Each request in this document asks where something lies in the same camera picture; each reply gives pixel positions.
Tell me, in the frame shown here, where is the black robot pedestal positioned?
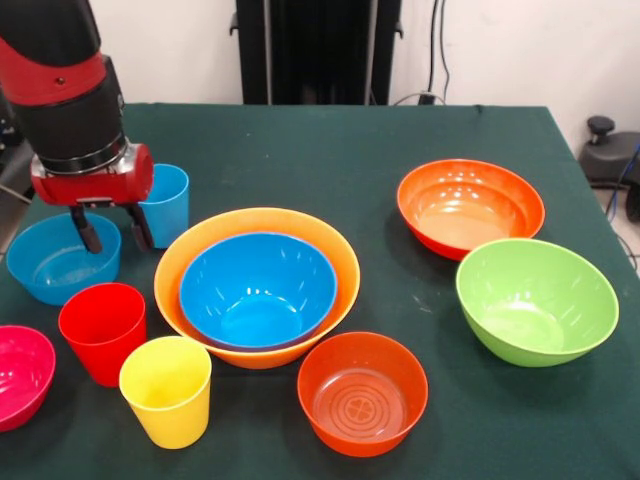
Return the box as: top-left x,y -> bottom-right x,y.
229,0 -> 404,105

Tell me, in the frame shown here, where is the black caster base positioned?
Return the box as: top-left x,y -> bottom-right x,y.
0,134 -> 36,206
579,115 -> 640,186

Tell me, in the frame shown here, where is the green bowl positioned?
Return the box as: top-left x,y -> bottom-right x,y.
455,238 -> 620,369

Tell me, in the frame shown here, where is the pink bowl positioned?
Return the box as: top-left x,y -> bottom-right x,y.
0,324 -> 57,433

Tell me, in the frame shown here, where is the small red bowl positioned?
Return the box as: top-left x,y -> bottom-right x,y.
296,331 -> 430,458

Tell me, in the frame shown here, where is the large orange bowl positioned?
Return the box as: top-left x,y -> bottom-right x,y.
153,207 -> 361,370

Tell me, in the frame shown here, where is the dark green tablecloth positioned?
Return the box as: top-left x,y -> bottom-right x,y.
0,102 -> 640,480

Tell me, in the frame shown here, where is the black hanging cable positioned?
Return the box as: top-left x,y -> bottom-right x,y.
427,0 -> 451,104

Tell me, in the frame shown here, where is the red cup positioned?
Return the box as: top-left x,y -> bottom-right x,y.
57,282 -> 148,389

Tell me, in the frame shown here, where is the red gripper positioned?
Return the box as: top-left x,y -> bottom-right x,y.
30,143 -> 155,255

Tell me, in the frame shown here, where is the small blue bowl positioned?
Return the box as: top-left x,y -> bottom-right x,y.
5,212 -> 123,307

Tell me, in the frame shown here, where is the blue cup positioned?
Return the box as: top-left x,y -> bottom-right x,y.
138,163 -> 191,250

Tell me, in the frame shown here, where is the wide red bowl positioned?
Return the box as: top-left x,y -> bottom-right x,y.
396,158 -> 546,262

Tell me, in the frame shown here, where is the blue cable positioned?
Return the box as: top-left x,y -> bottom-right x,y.
604,142 -> 640,221

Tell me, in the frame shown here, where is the large blue bowl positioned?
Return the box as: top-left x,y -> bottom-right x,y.
178,232 -> 339,351

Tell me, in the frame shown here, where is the yellow cup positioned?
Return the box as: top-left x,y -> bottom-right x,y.
118,335 -> 213,450

